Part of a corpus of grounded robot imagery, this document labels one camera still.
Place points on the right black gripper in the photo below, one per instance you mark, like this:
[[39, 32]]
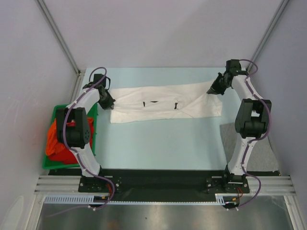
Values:
[[215, 89]]

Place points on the left corner aluminium post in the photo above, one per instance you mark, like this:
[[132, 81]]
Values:
[[58, 35]]

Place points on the corner aluminium post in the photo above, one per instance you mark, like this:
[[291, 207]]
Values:
[[58, 35], [270, 29]]

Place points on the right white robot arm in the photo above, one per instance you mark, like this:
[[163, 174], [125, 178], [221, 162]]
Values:
[[252, 124]]

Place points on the aluminium frame rail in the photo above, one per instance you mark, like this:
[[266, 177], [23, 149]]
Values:
[[50, 184]]

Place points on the white printed t-shirt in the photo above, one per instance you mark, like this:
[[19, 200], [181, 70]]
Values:
[[164, 102]]

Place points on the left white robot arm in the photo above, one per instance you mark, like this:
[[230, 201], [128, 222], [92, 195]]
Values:
[[74, 132]]

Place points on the white slotted cable duct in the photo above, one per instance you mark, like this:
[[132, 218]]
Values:
[[97, 200]]

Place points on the red t-shirt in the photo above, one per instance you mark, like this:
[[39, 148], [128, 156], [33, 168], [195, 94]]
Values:
[[64, 155]]

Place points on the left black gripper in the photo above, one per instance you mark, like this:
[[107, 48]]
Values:
[[109, 105]]

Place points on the right corner aluminium post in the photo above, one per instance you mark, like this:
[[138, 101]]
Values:
[[270, 29]]

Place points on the green plastic bin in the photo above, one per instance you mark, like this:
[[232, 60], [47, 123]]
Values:
[[53, 165]]

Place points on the folded grey t-shirt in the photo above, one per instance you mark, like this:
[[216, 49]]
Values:
[[262, 158]]

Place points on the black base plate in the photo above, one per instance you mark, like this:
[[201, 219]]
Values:
[[170, 185]]

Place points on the orange t-shirt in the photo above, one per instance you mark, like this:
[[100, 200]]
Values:
[[52, 132]]

